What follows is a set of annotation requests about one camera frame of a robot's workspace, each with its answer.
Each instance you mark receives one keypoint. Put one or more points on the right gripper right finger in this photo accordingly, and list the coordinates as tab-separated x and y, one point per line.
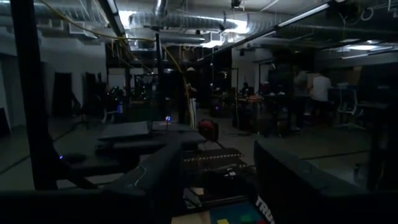
295	193

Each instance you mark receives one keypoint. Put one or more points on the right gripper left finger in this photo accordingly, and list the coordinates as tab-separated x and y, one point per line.
149	180

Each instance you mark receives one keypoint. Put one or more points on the small red cube block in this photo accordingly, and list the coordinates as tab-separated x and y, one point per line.
261	222

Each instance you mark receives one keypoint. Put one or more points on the green wedge block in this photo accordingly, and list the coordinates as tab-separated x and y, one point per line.
245	218

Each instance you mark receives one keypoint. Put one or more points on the yellow rectangular block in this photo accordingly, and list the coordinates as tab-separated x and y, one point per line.
222	221

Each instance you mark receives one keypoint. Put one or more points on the black desk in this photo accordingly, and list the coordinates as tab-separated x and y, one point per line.
124	130

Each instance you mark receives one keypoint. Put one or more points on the blue plastic bin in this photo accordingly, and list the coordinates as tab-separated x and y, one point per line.
233	213

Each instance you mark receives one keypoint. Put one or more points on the striped hazard floor tape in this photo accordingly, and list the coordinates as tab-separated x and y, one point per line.
214	155

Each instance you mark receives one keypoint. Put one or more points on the red black bag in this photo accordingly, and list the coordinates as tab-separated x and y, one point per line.
208	129

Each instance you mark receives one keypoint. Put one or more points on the person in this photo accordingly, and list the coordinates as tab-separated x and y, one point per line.
320	88
191	93
300	84

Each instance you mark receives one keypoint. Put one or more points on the black aluminium table frame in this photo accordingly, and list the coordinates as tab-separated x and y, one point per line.
31	93

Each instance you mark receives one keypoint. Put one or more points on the silver ventilation duct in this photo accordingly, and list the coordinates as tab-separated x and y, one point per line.
186	20

